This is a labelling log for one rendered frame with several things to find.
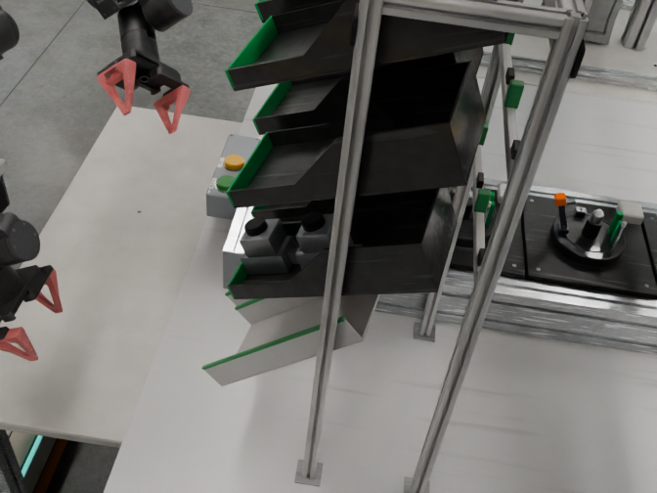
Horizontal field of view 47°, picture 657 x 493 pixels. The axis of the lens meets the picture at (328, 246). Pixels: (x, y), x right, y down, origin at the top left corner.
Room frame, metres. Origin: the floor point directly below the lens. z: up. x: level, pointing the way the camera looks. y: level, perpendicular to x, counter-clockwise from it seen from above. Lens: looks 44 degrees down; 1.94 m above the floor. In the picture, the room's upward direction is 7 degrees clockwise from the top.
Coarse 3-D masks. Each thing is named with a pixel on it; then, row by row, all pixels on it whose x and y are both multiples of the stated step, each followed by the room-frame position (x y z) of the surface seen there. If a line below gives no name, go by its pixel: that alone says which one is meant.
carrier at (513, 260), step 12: (492, 192) 1.15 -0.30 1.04; (468, 204) 1.12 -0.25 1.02; (492, 204) 1.11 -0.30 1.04; (468, 216) 1.12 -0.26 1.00; (492, 216) 1.13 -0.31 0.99; (468, 228) 1.09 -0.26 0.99; (492, 228) 1.10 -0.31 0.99; (516, 228) 1.13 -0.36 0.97; (468, 240) 1.06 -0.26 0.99; (516, 240) 1.10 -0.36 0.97; (456, 252) 1.04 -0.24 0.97; (468, 252) 1.04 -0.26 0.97; (516, 252) 1.06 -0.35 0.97; (456, 264) 1.01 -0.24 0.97; (468, 264) 1.01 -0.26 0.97; (504, 264) 1.02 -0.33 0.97; (516, 264) 1.03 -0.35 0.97; (504, 276) 1.00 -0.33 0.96; (516, 276) 1.00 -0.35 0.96
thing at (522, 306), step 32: (544, 192) 1.27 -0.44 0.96; (576, 192) 1.28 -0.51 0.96; (448, 288) 0.96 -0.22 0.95; (512, 288) 0.98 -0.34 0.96; (544, 288) 0.98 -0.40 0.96; (576, 288) 0.99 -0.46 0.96; (448, 320) 0.96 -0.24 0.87; (512, 320) 0.96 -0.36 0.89; (544, 320) 0.95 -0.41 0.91; (576, 320) 0.95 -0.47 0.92; (608, 320) 0.95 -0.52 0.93; (640, 320) 0.95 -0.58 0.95; (640, 352) 0.94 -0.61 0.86
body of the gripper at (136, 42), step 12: (132, 36) 1.08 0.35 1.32; (144, 36) 1.08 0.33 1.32; (132, 48) 1.06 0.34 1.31; (144, 48) 1.06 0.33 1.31; (156, 48) 1.08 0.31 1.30; (120, 60) 1.02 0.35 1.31; (132, 60) 1.02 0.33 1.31; (144, 60) 1.03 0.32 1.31; (156, 60) 1.05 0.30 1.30; (144, 72) 1.04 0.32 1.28; (144, 84) 1.05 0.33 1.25; (156, 84) 1.07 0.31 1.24
